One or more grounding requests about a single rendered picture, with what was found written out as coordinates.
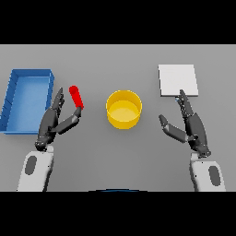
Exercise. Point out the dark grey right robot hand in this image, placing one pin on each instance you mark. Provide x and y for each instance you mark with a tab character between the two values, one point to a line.
195	129

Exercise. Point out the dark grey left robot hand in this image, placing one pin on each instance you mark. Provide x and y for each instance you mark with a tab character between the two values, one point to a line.
49	123

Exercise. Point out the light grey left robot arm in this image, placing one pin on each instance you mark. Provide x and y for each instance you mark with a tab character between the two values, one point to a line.
36	171

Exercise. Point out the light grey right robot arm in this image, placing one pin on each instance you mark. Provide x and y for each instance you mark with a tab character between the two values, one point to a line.
207	173

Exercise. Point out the red beaker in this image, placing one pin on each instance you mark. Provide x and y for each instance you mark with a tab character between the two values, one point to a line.
76	96

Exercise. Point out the pale square measuring scale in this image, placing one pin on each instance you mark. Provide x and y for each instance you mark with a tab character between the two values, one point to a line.
178	80

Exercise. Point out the yellow bowl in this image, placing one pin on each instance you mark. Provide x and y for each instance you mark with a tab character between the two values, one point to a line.
123	109

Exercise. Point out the blue tray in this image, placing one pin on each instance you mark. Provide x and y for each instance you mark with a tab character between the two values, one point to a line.
27	100

